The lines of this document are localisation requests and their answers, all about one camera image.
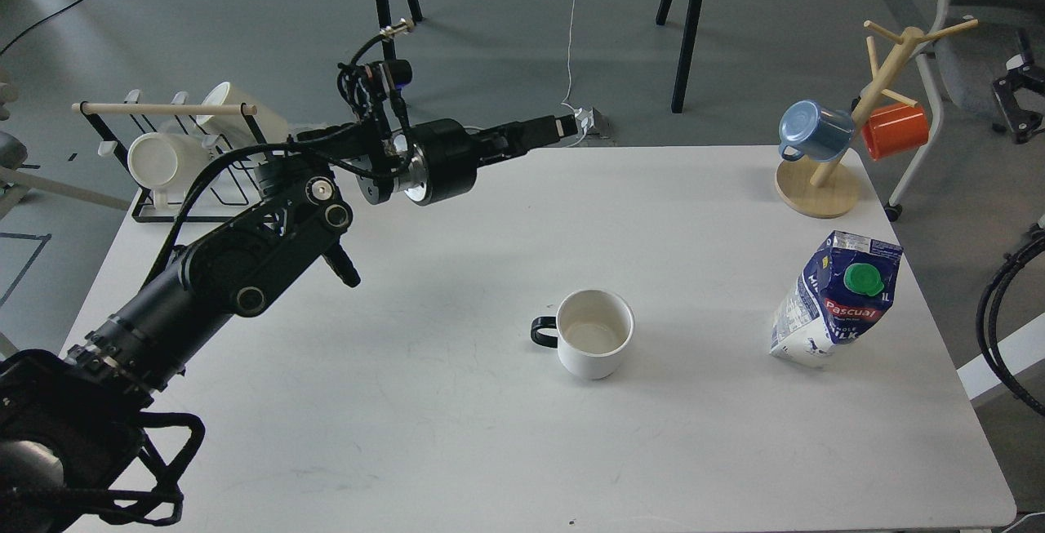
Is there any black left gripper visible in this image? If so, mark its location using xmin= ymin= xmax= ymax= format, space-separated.
xmin=404 ymin=115 xmax=578 ymax=206

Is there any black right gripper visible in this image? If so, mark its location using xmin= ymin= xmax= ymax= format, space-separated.
xmin=991 ymin=27 xmax=1045 ymax=144

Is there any white mug black handle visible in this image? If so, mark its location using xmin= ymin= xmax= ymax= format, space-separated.
xmin=530 ymin=289 xmax=637 ymax=380

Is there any blue white milk carton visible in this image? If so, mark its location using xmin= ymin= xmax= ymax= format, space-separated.
xmin=769 ymin=229 xmax=904 ymax=368

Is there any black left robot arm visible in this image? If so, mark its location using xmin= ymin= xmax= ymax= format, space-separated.
xmin=1 ymin=53 xmax=578 ymax=532

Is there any orange plastic cup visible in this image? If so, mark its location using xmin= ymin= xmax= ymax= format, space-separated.
xmin=861 ymin=103 xmax=930 ymax=161

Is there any blue plastic cup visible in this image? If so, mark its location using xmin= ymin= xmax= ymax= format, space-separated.
xmin=779 ymin=100 xmax=857 ymax=162

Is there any white power plug adapter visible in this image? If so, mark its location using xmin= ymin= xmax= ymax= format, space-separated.
xmin=572 ymin=108 xmax=613 ymax=143

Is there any grey office chair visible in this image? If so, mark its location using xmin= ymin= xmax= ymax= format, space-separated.
xmin=884 ymin=0 xmax=1043 ymax=221

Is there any black table leg right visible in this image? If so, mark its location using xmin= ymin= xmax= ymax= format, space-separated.
xmin=656 ymin=0 xmax=703 ymax=115

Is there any wooden mug tree stand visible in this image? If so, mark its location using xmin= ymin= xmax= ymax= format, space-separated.
xmin=774 ymin=19 xmax=979 ymax=218

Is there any white mug on rack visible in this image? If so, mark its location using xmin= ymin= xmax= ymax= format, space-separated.
xmin=127 ymin=132 xmax=216 ymax=209

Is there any white floor cable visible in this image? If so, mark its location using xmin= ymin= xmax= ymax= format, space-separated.
xmin=474 ymin=0 xmax=609 ymax=130

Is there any black wire dish rack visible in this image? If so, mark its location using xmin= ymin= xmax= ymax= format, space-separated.
xmin=71 ymin=82 xmax=291 ymax=223

